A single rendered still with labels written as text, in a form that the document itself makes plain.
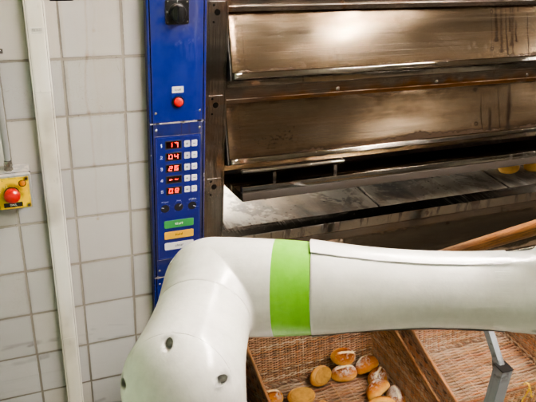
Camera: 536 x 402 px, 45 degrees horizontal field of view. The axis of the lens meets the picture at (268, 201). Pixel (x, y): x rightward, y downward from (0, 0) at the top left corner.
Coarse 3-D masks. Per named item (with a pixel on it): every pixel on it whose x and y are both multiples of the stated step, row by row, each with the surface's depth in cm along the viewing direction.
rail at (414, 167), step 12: (480, 156) 215; (492, 156) 216; (504, 156) 217; (516, 156) 219; (528, 156) 222; (384, 168) 202; (396, 168) 203; (408, 168) 204; (420, 168) 206; (432, 168) 208; (288, 180) 191; (300, 180) 191; (312, 180) 193; (324, 180) 194; (336, 180) 196
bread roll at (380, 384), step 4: (376, 380) 230; (380, 380) 230; (384, 380) 230; (372, 384) 229; (376, 384) 228; (380, 384) 228; (384, 384) 228; (388, 384) 230; (368, 388) 228; (372, 388) 228; (376, 388) 227; (380, 388) 227; (384, 388) 228; (368, 392) 228; (372, 392) 227; (376, 392) 226; (380, 392) 227; (368, 396) 227; (372, 396) 226
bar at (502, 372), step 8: (488, 336) 199; (488, 344) 199; (496, 344) 198; (496, 352) 197; (496, 360) 197; (496, 368) 196; (504, 368) 195; (512, 368) 195; (496, 376) 196; (504, 376) 195; (488, 384) 200; (496, 384) 197; (504, 384) 196; (488, 392) 201; (496, 392) 197; (504, 392) 198; (488, 400) 201; (496, 400) 199
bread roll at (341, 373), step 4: (336, 368) 237; (340, 368) 236; (344, 368) 236; (348, 368) 236; (352, 368) 237; (332, 372) 237; (336, 372) 236; (340, 372) 236; (344, 372) 235; (348, 372) 236; (352, 372) 236; (356, 372) 238; (332, 376) 237; (336, 376) 236; (340, 376) 235; (344, 376) 235; (348, 376) 236; (352, 376) 236; (336, 380) 237; (340, 380) 236; (344, 380) 236; (348, 380) 236
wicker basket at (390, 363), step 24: (336, 336) 240; (360, 336) 245; (384, 336) 239; (264, 360) 231; (312, 360) 239; (384, 360) 240; (408, 360) 225; (264, 384) 207; (288, 384) 234; (336, 384) 236; (360, 384) 237; (408, 384) 227
